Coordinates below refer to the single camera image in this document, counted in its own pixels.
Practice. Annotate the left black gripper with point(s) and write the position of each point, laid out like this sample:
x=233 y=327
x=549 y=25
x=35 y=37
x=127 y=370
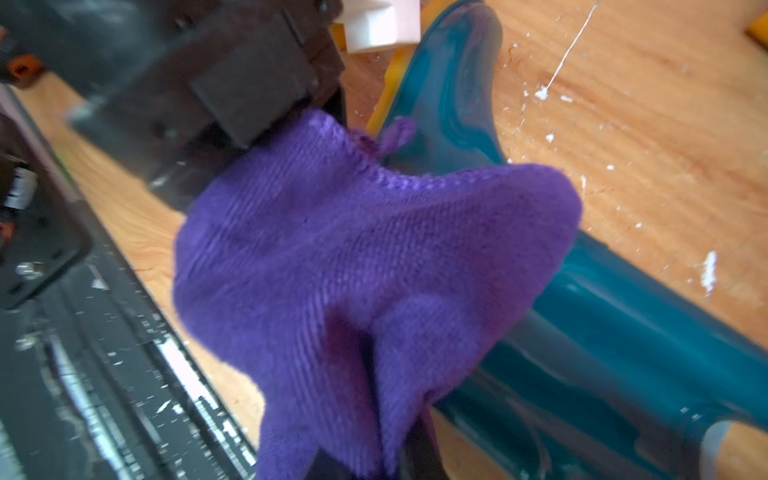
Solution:
x=177 y=90

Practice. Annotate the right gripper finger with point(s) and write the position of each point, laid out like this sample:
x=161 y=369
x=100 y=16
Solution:
x=419 y=458

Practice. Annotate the purple cloth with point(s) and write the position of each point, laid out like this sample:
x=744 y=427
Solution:
x=355 y=297

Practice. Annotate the teal boot with yellow sole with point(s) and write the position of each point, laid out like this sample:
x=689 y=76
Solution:
x=610 y=375

